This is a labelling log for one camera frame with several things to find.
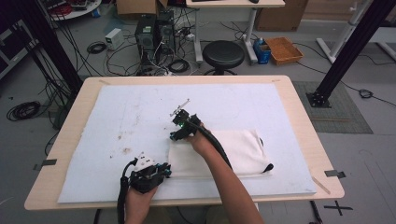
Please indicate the round white table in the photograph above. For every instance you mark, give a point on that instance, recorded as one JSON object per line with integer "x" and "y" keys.
{"x": 77, "y": 9}

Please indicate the black computer tower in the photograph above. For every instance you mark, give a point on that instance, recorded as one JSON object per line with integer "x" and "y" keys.
{"x": 166, "y": 31}
{"x": 145, "y": 40}

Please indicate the white tank top black trim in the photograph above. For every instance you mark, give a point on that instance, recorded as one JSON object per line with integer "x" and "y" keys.
{"x": 239, "y": 152}

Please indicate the white desk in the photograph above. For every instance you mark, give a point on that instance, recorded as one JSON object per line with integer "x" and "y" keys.
{"x": 235, "y": 3}

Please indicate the blue box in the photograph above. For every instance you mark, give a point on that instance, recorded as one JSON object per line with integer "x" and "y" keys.
{"x": 262, "y": 53}

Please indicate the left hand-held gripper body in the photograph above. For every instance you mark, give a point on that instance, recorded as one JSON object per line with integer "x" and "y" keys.
{"x": 146, "y": 177}

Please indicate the open cardboard box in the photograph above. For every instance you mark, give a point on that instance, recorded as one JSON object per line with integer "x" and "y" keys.
{"x": 137, "y": 6}

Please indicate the white power supply box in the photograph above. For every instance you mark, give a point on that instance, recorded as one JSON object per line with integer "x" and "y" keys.
{"x": 114, "y": 38}

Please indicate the person's right hand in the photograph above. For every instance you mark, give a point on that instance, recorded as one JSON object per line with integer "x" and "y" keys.
{"x": 202, "y": 143}

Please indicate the black tape cross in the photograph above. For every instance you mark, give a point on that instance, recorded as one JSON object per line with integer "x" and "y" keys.
{"x": 338, "y": 207}

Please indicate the black aluminium post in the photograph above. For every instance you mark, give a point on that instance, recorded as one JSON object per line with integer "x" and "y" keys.
{"x": 351, "y": 46}
{"x": 53, "y": 46}

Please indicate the person's left hand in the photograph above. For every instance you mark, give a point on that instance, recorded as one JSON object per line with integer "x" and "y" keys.
{"x": 138, "y": 202}

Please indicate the black round stool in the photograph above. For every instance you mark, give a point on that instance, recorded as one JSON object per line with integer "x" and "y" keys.
{"x": 223, "y": 53}

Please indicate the large cardboard box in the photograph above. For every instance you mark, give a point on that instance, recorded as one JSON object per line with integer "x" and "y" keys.
{"x": 280, "y": 17}

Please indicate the white metal stand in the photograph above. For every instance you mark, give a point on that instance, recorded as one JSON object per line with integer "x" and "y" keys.
{"x": 342, "y": 34}

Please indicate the white foam mat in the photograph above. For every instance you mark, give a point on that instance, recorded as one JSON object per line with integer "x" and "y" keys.
{"x": 140, "y": 109}

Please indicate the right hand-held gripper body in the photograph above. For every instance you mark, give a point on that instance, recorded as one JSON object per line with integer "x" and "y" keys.
{"x": 183, "y": 119}

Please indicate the grey floor mat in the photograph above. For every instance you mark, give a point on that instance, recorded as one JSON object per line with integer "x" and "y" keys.
{"x": 339, "y": 115}

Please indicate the grey tape piece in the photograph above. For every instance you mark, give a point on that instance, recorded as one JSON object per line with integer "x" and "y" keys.
{"x": 334, "y": 174}
{"x": 46, "y": 163}

